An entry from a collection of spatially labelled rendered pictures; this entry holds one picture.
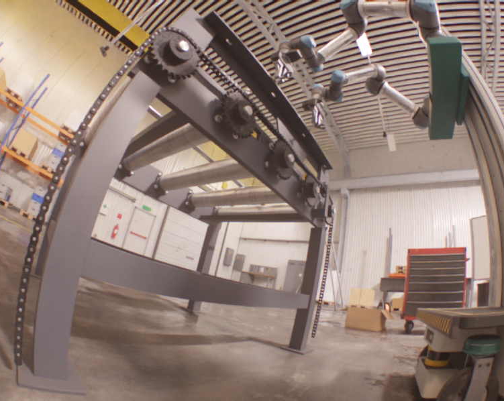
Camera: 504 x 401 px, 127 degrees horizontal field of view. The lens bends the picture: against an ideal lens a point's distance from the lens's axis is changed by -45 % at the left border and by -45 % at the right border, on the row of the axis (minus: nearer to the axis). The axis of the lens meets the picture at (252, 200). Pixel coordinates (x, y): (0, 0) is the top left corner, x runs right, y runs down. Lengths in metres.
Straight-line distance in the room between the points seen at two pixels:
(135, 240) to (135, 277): 9.75
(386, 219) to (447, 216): 3.11
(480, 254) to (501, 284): 3.96
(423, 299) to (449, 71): 2.15
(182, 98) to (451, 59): 1.08
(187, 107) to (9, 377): 0.80
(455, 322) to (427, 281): 2.16
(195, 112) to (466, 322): 0.86
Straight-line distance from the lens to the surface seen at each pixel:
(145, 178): 1.61
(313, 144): 1.34
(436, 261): 2.72
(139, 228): 10.34
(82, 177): 0.49
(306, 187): 1.12
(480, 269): 5.00
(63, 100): 10.54
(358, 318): 2.80
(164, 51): 0.66
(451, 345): 0.78
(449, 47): 1.13
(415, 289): 2.68
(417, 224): 11.23
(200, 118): 0.70
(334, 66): 9.75
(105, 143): 0.51
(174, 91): 0.68
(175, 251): 11.33
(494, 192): 1.18
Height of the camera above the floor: 0.35
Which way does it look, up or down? 20 degrees up
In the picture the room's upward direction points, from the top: 13 degrees clockwise
